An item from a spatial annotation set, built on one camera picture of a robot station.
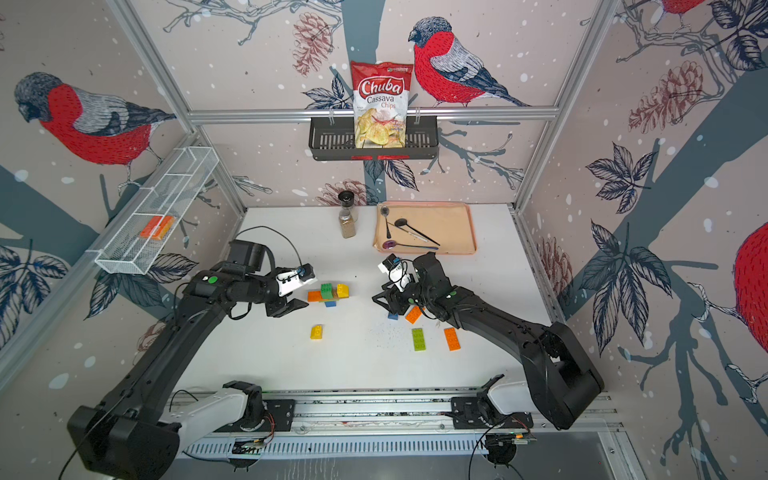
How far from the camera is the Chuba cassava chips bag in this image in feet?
2.81

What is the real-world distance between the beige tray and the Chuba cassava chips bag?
372mm

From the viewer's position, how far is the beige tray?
43.7 inches
